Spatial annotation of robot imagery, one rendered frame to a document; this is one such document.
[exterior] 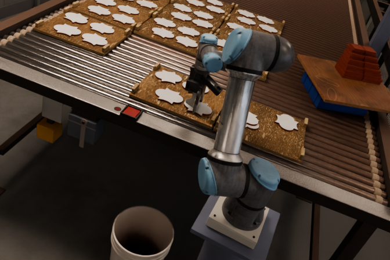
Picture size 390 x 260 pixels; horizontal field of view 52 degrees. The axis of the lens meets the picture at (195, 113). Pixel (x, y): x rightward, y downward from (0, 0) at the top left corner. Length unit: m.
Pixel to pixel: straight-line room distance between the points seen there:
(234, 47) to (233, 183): 0.42
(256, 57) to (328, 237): 1.96
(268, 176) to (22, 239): 1.52
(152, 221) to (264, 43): 1.26
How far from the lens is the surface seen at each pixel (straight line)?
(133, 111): 1.76
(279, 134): 1.91
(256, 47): 1.22
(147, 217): 2.18
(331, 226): 3.06
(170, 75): 2.06
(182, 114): 1.80
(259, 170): 1.32
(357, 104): 2.24
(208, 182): 1.26
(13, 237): 2.44
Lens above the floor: 1.95
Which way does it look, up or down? 34 degrees down
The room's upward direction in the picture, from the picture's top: 17 degrees clockwise
